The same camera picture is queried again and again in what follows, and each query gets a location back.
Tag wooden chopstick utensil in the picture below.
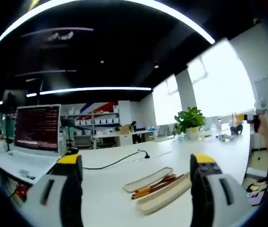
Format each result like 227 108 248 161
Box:
131 177 184 201
132 175 186 198

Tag shelf with white bins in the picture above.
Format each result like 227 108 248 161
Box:
60 104 121 142

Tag colourful block printed trousers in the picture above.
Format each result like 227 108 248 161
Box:
244 175 268 207

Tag green potted plant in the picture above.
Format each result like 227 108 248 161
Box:
173 106 206 140

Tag straight ceiling light strip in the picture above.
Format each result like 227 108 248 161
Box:
39 87 152 96

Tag beige cutlery case base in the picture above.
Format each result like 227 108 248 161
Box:
136 174 193 216

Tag white office chair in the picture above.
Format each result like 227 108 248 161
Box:
90 135 102 150

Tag beige cutlery case lid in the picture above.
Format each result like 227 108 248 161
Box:
124 167 174 192

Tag white desk with drawers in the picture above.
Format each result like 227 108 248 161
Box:
92 129 159 148

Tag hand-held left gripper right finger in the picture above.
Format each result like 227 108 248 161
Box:
190 153 252 227

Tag white laptop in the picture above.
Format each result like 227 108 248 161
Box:
0 104 63 185

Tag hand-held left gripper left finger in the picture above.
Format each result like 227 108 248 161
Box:
21 153 84 227

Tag curved ceiling light strip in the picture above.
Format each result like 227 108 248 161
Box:
0 0 216 48

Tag black power cable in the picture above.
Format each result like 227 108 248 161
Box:
81 150 151 170

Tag black camera stand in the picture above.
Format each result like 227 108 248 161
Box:
60 117 79 156

